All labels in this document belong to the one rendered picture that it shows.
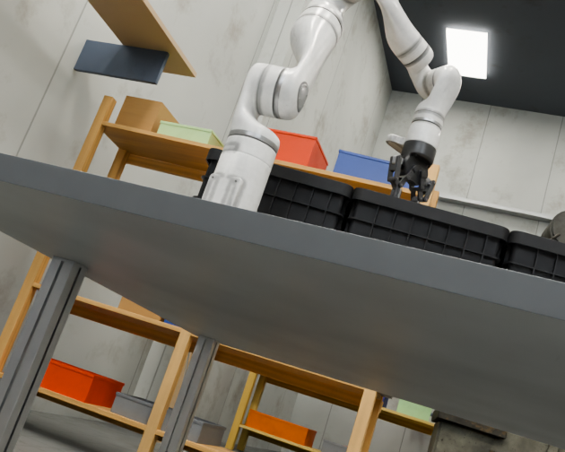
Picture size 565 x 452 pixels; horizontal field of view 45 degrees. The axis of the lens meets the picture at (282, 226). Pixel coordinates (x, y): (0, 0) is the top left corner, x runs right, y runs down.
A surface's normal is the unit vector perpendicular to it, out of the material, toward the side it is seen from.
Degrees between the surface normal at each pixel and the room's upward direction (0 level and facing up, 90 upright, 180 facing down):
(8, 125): 90
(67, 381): 90
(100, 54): 90
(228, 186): 90
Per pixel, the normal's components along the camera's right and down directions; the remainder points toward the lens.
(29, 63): 0.92, 0.22
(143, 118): -0.24, -0.33
